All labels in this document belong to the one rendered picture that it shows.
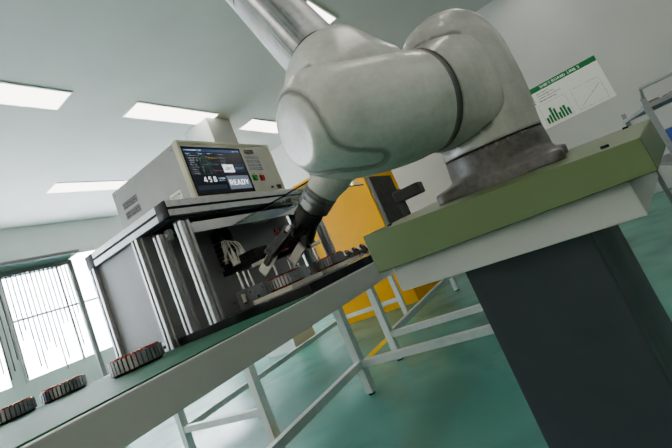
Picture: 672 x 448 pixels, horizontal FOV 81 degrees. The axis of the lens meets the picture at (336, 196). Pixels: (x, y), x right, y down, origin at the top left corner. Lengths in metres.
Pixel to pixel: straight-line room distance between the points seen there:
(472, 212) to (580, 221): 0.11
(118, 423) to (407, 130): 0.46
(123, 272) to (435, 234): 1.02
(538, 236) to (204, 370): 0.46
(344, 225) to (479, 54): 4.49
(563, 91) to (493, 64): 5.66
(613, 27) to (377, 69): 6.02
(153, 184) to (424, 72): 1.04
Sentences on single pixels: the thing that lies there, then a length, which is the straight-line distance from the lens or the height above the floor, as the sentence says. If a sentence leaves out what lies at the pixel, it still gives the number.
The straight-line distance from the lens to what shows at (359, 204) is 4.89.
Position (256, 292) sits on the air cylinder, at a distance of 1.24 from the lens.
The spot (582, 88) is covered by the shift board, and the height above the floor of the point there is 1.58.
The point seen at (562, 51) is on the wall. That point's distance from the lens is 6.39.
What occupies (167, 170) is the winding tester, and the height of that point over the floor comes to 1.25.
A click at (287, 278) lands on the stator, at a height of 0.80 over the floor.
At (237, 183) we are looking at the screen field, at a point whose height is 1.16.
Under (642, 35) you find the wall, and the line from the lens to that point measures 6.46.
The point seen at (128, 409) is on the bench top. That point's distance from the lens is 0.55.
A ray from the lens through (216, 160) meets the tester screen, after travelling 1.37.
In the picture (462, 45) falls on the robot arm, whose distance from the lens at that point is 0.61.
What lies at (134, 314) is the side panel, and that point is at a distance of 1.34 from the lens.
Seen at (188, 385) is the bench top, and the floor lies 0.72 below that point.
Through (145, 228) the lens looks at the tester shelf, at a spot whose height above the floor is 1.08.
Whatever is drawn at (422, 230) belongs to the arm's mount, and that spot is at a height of 0.78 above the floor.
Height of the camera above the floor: 0.79
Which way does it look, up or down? 9 degrees up
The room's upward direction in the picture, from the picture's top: 24 degrees counter-clockwise
